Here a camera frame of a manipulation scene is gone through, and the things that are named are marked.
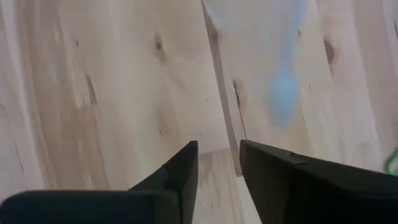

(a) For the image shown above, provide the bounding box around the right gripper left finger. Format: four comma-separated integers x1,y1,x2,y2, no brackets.
0,139,200,224

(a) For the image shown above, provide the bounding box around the clear plastic zip bag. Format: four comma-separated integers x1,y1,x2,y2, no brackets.
200,0,315,130

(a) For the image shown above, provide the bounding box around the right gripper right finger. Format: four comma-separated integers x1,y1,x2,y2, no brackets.
239,139,398,224

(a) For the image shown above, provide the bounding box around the green rubber band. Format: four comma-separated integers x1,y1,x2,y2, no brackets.
385,149,398,177

